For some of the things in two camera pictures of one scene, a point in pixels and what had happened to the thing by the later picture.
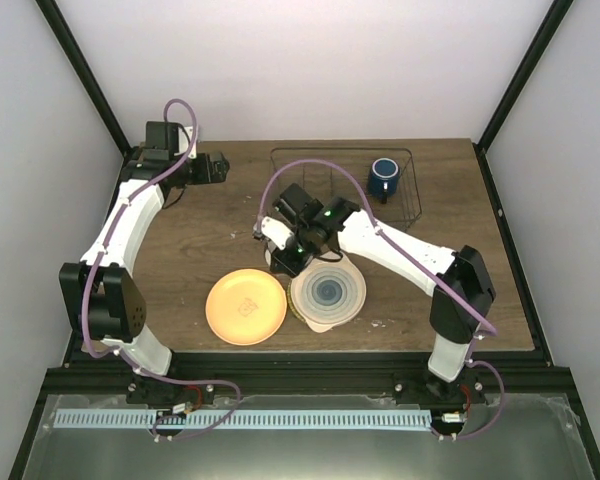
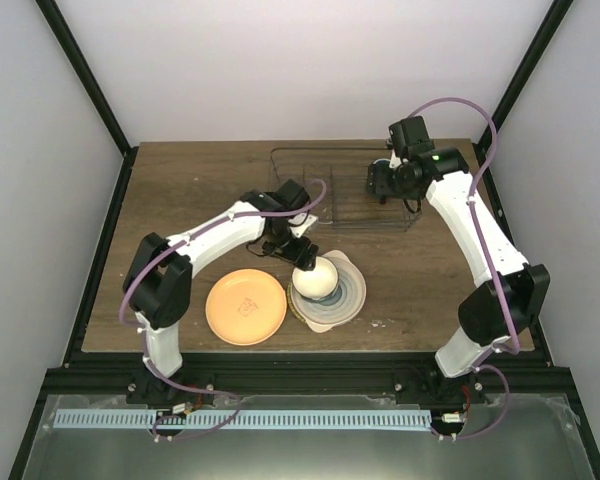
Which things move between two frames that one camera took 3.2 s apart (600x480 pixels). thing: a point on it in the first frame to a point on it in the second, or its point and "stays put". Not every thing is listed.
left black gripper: [218, 175] to [295, 257]
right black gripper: [293, 268] to [372, 185]
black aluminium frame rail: [313, 375] stays put
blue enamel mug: [383, 178] stays put
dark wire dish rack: [342, 173] stays put
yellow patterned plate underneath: [290, 301] stays put
